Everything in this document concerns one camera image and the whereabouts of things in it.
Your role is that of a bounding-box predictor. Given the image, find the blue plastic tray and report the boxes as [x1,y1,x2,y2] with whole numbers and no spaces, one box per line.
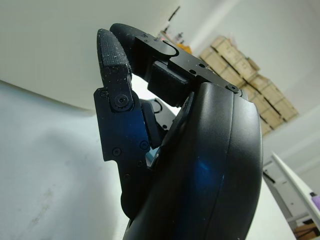
[144,147,159,168]

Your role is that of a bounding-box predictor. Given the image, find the wooden shipping crate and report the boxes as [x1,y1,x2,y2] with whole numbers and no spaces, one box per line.
[199,35,300,137]

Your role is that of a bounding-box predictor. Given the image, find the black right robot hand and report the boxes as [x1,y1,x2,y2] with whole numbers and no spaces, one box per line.
[93,22,265,240]

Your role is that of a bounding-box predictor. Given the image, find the white desk with shelf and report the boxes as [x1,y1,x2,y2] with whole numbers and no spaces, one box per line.
[262,151,320,240]

